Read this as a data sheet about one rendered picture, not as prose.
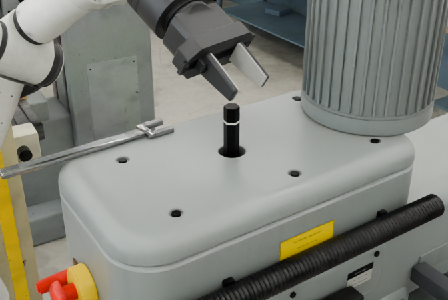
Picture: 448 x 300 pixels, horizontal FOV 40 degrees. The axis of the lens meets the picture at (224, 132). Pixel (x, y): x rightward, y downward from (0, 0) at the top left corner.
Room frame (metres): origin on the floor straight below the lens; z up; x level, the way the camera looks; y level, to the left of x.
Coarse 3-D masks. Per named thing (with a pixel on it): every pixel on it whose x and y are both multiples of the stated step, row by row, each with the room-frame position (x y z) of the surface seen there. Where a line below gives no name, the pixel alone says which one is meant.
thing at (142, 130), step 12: (156, 120) 0.81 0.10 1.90; (132, 132) 0.77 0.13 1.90; (144, 132) 0.77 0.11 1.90; (156, 132) 0.77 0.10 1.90; (168, 132) 0.78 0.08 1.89; (84, 144) 0.74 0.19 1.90; (96, 144) 0.74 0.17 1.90; (108, 144) 0.74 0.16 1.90; (120, 144) 0.75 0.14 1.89; (48, 156) 0.70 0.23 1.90; (60, 156) 0.70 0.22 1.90; (72, 156) 0.71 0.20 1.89; (12, 168) 0.67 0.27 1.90; (24, 168) 0.67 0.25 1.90; (36, 168) 0.68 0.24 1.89
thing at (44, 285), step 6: (66, 270) 0.70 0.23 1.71; (54, 276) 0.68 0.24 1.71; (60, 276) 0.68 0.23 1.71; (66, 276) 0.69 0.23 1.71; (42, 282) 0.67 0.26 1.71; (48, 282) 0.67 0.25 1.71; (60, 282) 0.68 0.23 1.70; (66, 282) 0.68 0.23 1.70; (36, 288) 0.67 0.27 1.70; (42, 288) 0.67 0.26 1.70; (48, 288) 0.67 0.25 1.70
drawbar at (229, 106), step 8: (232, 104) 0.74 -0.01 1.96; (224, 112) 0.73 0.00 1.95; (232, 112) 0.72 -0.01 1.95; (224, 120) 0.73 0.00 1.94; (232, 120) 0.72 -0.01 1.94; (224, 128) 0.73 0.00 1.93; (232, 128) 0.72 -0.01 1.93; (224, 136) 0.73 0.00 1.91; (232, 136) 0.72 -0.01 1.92; (224, 144) 0.73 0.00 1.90; (232, 144) 0.72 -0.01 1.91; (224, 152) 0.73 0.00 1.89; (232, 152) 0.72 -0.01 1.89
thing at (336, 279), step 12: (372, 252) 0.73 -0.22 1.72; (384, 252) 0.74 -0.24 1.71; (348, 264) 0.70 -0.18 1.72; (360, 264) 0.71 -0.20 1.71; (372, 264) 0.73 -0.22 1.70; (324, 276) 0.67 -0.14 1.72; (336, 276) 0.69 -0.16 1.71; (348, 276) 0.70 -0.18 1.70; (360, 276) 0.71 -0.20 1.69; (372, 276) 0.73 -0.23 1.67; (300, 288) 0.65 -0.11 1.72; (312, 288) 0.66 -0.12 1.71; (324, 288) 0.67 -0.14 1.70; (336, 288) 0.69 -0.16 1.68; (360, 288) 0.72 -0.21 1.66; (372, 288) 0.73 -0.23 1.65
